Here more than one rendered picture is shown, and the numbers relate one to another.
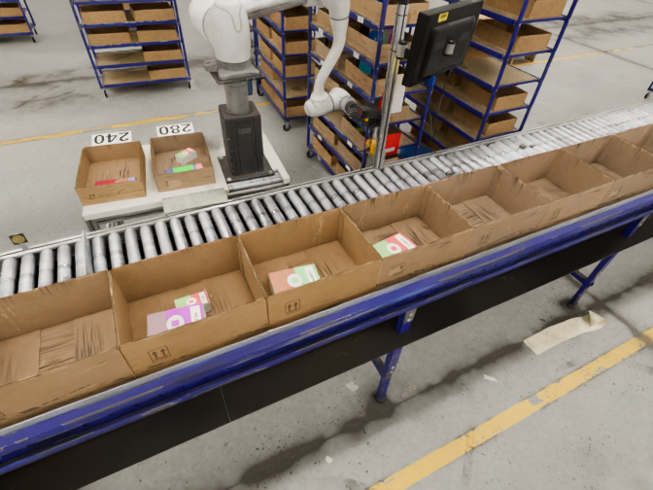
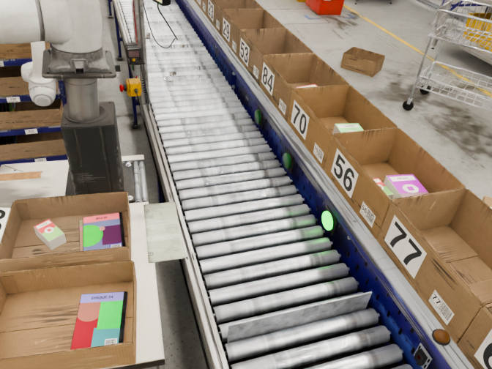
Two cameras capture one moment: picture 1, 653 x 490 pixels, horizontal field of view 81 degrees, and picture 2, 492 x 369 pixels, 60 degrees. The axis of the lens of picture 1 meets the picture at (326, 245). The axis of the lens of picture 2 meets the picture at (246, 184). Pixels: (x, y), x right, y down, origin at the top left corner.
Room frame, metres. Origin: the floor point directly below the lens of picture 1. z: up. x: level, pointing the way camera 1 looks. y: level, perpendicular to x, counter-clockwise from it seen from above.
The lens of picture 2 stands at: (1.05, 1.72, 1.85)
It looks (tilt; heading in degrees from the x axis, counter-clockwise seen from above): 38 degrees down; 277
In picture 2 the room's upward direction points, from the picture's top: 5 degrees clockwise
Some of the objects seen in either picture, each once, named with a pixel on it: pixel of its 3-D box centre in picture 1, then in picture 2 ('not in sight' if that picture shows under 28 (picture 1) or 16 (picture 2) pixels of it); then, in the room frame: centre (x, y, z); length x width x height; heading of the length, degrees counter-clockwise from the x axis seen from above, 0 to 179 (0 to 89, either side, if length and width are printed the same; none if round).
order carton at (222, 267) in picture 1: (191, 300); (388, 178); (0.71, 0.40, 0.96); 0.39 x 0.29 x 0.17; 119
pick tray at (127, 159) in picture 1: (113, 171); (64, 316); (1.60, 1.10, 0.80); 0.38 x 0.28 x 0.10; 22
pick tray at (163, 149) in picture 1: (182, 159); (70, 233); (1.75, 0.80, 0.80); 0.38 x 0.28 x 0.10; 24
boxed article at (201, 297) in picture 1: (193, 305); (378, 191); (0.74, 0.41, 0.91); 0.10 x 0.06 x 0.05; 119
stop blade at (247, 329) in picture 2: (88, 274); (302, 316); (0.95, 0.91, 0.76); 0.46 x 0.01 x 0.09; 29
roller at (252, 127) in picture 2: (345, 212); (209, 133); (1.50, -0.09, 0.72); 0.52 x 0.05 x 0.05; 29
